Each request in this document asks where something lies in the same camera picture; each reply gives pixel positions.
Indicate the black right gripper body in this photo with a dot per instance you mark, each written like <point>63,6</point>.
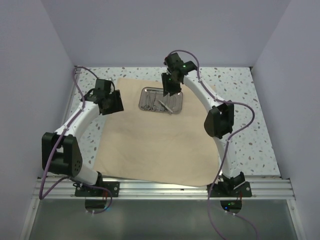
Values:
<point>170,85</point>

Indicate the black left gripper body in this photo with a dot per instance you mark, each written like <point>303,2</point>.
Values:
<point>114,104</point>

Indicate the beige cloth wrap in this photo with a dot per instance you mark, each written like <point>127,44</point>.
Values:
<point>158,147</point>

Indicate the steel tweezers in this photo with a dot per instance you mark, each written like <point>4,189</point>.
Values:
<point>169,110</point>

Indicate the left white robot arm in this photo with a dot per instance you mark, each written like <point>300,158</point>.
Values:
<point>88,112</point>

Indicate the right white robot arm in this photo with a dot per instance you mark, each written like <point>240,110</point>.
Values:
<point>218,123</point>

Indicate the steel surgical scissors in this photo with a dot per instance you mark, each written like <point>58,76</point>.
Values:
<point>149,101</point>

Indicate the steel instrument tray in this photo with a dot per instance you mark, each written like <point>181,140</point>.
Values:
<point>175,102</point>

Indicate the aluminium left side rail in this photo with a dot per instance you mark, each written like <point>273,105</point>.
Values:
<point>71,95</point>

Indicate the aluminium rail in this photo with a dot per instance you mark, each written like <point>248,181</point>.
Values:
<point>256,188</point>
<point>71,95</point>

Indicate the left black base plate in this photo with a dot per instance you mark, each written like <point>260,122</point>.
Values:
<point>107,189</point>

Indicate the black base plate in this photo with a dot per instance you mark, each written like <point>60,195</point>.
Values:
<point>107,189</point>
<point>230,187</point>

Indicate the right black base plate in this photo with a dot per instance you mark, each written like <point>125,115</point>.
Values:
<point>230,187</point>

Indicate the aluminium front rail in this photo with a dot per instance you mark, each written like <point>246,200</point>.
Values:
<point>256,188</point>

